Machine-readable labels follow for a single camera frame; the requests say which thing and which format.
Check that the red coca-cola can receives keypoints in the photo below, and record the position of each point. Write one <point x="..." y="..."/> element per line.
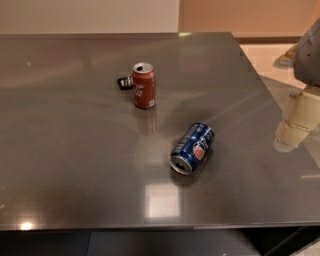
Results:
<point x="144" y="85"/>

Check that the small black packet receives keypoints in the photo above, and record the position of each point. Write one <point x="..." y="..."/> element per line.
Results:
<point x="125" y="83"/>

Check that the blue pepsi can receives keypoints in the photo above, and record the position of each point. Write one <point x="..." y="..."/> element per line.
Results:
<point x="188" y="153"/>

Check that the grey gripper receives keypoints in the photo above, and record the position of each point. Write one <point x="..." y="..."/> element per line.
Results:
<point x="309" y="60"/>

